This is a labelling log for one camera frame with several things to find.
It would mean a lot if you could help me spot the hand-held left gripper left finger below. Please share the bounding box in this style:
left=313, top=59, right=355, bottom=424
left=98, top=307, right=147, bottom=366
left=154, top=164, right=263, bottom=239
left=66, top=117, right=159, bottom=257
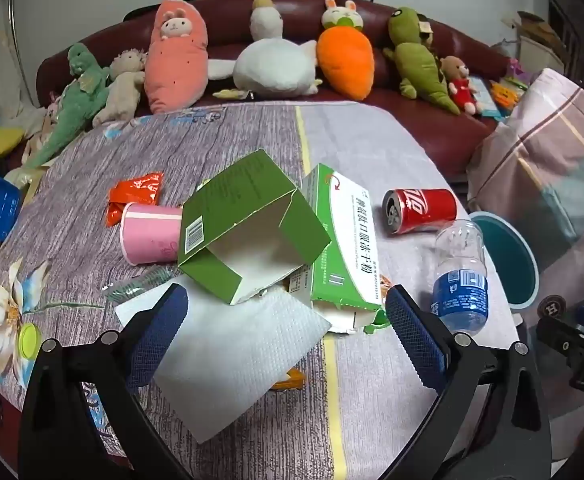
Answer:
left=18, top=282, right=190, bottom=480

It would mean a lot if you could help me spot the white duck plush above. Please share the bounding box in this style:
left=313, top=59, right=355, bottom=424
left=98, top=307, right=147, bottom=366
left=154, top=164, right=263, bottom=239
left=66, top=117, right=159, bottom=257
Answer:
left=207, top=0, right=323, bottom=101

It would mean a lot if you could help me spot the purple printed tablecloth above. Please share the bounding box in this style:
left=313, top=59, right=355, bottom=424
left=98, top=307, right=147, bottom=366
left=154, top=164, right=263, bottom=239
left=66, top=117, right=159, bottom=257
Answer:
left=0, top=101, right=523, bottom=461

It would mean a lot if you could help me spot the clear green plastic wrapper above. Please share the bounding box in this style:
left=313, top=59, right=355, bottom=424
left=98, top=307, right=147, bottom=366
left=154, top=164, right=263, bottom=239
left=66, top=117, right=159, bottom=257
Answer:
left=103, top=265, right=183, bottom=306

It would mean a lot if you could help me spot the green cardboard box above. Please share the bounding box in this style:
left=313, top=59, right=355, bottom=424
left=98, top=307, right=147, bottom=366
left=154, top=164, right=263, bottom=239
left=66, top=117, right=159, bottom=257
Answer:
left=177, top=149, right=332, bottom=306

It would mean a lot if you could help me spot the brown teddy bear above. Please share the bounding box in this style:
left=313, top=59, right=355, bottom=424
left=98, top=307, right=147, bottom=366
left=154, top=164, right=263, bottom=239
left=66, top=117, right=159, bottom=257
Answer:
left=439, top=55, right=479, bottom=116

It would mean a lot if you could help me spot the orange snack wrapper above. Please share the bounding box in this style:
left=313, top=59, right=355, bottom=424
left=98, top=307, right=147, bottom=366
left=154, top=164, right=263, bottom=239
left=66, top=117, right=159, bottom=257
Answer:
left=106, top=172, right=165, bottom=228

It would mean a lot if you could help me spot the dark wooden cabinet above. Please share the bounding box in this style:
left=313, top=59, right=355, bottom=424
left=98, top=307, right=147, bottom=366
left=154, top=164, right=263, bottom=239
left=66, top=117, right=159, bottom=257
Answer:
left=547, top=0, right=584, bottom=78

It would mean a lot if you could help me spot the clear bottle with blue label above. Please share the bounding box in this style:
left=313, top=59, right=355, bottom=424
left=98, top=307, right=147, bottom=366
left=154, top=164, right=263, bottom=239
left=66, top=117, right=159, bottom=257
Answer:
left=429, top=219, right=489, bottom=337

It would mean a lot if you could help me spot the pink bunny plush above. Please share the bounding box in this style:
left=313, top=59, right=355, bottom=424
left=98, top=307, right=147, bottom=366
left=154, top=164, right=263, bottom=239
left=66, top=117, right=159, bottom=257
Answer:
left=143, top=0, right=209, bottom=115

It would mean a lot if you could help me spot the green white medicine box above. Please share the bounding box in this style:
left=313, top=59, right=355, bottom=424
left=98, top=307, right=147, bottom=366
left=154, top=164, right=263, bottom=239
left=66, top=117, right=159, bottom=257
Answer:
left=292, top=163, right=390, bottom=333

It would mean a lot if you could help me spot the teal trash bin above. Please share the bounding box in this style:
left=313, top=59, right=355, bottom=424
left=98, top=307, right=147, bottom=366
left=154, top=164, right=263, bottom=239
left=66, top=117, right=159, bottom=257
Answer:
left=467, top=211, right=540, bottom=311

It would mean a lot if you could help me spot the orange carrot bunny plush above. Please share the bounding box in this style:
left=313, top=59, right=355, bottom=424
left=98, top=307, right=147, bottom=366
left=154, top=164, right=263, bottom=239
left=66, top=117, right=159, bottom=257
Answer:
left=316, top=0, right=375, bottom=102

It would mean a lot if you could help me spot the pile of colourful toys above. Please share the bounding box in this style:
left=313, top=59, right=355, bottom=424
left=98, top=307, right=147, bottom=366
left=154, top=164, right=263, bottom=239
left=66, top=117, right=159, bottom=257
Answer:
left=467, top=57, right=530, bottom=121

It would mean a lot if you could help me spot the pink paper cup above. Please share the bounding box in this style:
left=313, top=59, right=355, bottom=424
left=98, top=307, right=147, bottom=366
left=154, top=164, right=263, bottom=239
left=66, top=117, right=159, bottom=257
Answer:
left=120, top=202, right=184, bottom=266

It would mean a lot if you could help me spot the stack of cardboard boxes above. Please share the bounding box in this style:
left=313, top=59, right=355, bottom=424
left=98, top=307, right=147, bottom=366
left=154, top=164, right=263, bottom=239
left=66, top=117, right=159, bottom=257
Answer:
left=514, top=10, right=573, bottom=76

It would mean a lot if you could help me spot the lime green capsule ball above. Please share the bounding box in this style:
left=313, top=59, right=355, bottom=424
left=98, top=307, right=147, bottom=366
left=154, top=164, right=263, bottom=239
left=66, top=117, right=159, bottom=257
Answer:
left=18, top=322, right=42, bottom=358

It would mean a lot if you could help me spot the white paper towel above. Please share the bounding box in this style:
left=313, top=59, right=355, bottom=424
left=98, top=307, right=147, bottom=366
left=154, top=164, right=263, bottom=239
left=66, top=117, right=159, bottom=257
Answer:
left=114, top=280, right=332, bottom=445

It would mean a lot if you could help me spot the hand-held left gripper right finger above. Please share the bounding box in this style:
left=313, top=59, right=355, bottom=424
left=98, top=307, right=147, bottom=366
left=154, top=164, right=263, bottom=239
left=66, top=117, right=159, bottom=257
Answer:
left=384, top=284, right=553, bottom=480

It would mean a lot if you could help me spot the olive green dinosaur plush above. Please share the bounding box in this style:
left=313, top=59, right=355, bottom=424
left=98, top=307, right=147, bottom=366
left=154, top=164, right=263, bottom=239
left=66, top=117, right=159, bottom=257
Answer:
left=383, top=6, right=460, bottom=116

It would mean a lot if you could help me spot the red soda can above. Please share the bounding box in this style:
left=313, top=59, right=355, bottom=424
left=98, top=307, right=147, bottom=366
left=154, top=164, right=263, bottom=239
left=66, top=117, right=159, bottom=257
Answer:
left=382, top=188, right=458, bottom=236

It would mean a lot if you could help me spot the dark red leather sofa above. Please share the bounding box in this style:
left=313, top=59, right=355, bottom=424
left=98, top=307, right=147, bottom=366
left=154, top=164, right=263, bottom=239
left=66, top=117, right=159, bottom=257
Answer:
left=36, top=0, right=513, bottom=181

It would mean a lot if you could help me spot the light green dinosaur plush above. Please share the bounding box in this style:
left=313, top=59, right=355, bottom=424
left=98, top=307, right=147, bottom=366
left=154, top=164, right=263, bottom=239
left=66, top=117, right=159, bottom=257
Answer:
left=22, top=42, right=113, bottom=171

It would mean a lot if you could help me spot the cream cake packet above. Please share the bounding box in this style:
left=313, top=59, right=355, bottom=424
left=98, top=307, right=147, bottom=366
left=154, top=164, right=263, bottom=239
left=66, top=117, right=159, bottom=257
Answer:
left=272, top=367, right=307, bottom=392

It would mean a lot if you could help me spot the checked blanket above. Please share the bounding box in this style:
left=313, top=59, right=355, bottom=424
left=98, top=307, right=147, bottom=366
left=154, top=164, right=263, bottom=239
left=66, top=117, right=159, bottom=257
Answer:
left=464, top=67, right=584, bottom=396

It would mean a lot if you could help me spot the beige doll plush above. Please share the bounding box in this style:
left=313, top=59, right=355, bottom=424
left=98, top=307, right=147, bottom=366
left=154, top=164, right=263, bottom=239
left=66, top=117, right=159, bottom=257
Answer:
left=92, top=47, right=148, bottom=128

